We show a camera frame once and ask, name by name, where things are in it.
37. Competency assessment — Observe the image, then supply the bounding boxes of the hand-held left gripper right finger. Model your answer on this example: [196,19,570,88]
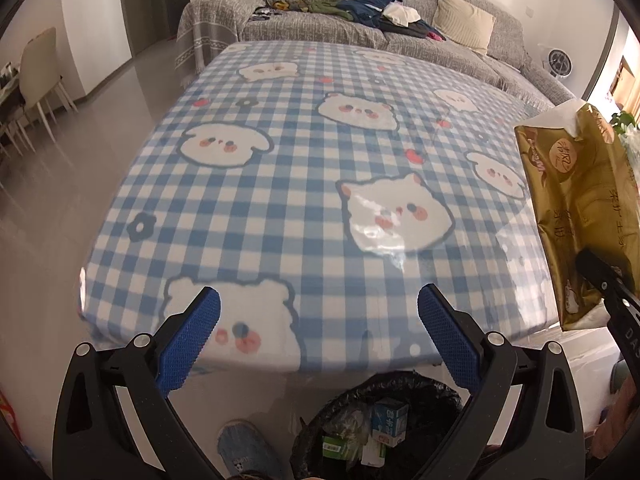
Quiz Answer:
[417,284,586,480]

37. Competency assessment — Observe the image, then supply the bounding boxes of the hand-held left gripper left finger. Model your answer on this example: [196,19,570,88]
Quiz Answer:
[52,286,222,480]

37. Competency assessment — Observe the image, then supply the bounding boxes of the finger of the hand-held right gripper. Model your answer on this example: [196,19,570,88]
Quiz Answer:
[575,249,640,311]

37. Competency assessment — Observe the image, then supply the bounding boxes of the black-lined trash bin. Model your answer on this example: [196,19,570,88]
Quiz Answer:
[290,370,463,480]

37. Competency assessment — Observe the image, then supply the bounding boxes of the gold tissue pack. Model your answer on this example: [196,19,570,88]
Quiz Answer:
[514,101,640,332]

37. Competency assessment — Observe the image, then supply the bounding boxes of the blue white milk carton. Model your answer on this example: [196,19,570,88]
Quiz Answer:
[370,397,410,447]

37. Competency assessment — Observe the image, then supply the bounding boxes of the clear bag with gold wrapper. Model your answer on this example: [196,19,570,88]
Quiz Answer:
[325,405,373,441]

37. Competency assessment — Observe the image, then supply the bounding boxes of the white green-striped medicine box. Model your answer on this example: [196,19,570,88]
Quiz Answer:
[361,440,388,468]

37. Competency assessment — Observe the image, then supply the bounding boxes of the person's right forearm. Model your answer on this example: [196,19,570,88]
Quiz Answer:
[590,360,640,461]

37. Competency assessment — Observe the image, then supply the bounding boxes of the person's left blue slipper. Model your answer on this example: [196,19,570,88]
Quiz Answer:
[217,420,283,480]

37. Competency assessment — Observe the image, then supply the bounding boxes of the green potted plant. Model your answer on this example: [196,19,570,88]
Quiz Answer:
[612,110,640,136]

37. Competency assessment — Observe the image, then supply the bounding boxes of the white floor fan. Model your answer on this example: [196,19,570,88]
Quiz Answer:
[542,47,573,78]

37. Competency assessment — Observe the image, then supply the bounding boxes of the blue checked tablecloth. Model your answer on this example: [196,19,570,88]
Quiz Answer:
[79,41,621,376]

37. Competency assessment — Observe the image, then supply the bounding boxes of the beige pillow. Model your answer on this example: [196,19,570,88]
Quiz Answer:
[431,0,497,56]

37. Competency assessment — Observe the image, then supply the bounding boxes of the black clothes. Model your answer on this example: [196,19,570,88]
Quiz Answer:
[377,17,436,38]

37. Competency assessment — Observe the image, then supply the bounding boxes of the beige dining chair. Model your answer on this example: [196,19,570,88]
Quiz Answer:
[17,27,78,123]

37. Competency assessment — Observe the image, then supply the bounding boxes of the white garment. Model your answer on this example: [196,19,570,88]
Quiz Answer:
[382,4,423,26]

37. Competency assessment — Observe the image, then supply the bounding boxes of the grey covered sofa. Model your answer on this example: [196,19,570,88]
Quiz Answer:
[176,0,576,106]

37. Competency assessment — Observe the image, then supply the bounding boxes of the dark grey door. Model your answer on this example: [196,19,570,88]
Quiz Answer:
[117,0,190,58]

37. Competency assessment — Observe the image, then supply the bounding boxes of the dark blue jacket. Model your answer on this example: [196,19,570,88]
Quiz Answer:
[335,0,406,23]

